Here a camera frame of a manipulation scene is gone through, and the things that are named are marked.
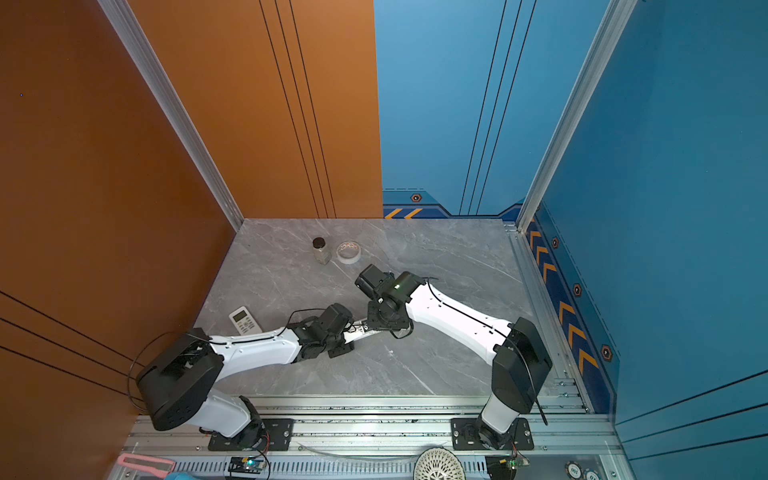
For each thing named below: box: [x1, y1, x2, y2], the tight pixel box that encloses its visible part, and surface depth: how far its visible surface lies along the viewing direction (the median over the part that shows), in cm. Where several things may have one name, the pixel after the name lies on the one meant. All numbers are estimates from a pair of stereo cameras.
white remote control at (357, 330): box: [343, 321, 382, 344], surface depth 80 cm
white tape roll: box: [336, 241, 362, 265], surface depth 111 cm
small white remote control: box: [228, 306, 263, 336], surface depth 93 cm
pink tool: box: [117, 453, 176, 479], surface depth 71 cm
